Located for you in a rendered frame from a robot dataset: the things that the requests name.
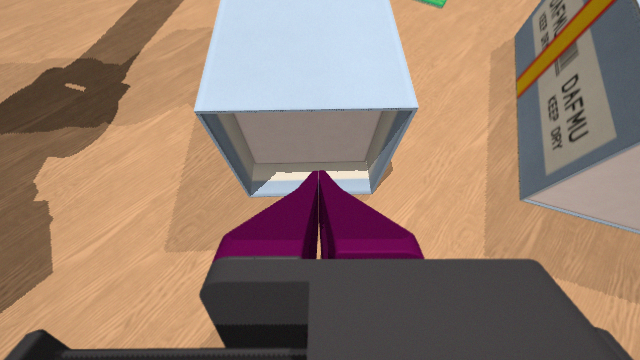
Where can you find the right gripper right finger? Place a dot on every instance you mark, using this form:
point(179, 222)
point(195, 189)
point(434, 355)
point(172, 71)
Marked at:
point(357, 231)

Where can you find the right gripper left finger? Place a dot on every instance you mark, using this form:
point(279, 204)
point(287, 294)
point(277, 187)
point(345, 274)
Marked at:
point(282, 229)

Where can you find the green cutting mat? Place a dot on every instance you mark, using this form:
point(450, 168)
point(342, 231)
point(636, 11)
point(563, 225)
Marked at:
point(435, 3)

